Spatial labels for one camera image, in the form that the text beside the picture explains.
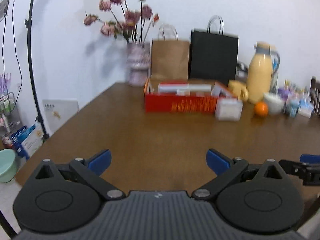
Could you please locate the orange fruit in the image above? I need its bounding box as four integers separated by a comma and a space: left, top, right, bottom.
254, 101, 268, 118

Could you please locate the clear cotton swab box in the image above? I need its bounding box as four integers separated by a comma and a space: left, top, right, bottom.
215, 98, 243, 121

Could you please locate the brown paper bag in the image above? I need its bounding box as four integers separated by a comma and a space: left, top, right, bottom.
151, 24, 190, 80

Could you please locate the speckled pink ceramic vase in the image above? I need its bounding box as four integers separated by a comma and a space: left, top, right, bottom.
126, 42, 151, 87

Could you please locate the clear plastic bottle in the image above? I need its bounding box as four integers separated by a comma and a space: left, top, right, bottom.
270, 51, 280, 93

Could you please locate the black paper bag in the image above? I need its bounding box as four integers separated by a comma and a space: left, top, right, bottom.
188, 15, 239, 84

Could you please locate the small white blue cup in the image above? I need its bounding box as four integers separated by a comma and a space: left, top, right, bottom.
286, 99, 300, 118

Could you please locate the metal wire rack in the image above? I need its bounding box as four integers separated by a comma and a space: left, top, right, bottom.
0, 73, 23, 151

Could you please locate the red cardboard box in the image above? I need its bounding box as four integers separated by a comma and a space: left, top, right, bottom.
144, 79, 238, 114

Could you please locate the yellow thermos jug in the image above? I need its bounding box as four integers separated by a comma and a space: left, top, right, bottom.
246, 42, 280, 104

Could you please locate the mint green basin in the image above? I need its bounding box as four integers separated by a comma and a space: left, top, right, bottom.
0, 148, 17, 183

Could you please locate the dark wooden chair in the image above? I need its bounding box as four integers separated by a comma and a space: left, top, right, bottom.
310, 76, 320, 118

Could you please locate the white panel on floor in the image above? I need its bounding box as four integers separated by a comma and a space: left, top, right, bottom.
42, 99, 79, 134

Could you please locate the white textured bowl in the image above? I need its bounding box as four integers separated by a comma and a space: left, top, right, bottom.
263, 93, 285, 115

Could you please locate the yellow ceramic mug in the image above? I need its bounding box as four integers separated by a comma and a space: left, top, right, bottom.
228, 80, 249, 102

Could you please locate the blue white tissue pack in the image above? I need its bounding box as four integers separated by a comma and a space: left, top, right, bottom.
298, 100, 314, 118

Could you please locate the dried pink flower bouquet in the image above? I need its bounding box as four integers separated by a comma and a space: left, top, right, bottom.
84, 0, 159, 44

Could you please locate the blue white carton box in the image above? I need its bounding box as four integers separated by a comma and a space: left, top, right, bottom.
11, 122, 44, 160

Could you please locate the white flat long box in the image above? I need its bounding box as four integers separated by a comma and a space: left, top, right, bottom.
158, 83, 212, 94

